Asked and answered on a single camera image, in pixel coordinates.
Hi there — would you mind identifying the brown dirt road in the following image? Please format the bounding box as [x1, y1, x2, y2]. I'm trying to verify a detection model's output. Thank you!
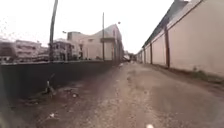
[0, 61, 224, 128]

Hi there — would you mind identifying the pale multi-storey building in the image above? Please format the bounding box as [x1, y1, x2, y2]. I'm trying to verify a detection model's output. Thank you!
[14, 39, 43, 62]

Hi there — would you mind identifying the pale gabled building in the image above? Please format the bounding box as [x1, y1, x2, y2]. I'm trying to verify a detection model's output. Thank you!
[66, 23, 125, 63]

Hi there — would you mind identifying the pale wall with dark pillars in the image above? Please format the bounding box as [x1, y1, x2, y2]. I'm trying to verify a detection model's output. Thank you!
[135, 0, 224, 78]

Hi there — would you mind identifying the dark building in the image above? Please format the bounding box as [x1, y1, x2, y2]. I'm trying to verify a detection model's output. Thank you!
[48, 39, 76, 62]

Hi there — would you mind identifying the leaning pole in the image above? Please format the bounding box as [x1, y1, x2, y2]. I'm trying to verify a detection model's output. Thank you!
[48, 0, 59, 63]

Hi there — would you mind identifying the thin pole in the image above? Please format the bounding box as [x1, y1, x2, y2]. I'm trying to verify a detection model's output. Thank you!
[101, 12, 106, 62]

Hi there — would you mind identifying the low dark wall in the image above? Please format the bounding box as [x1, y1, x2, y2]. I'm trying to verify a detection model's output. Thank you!
[0, 60, 116, 100]

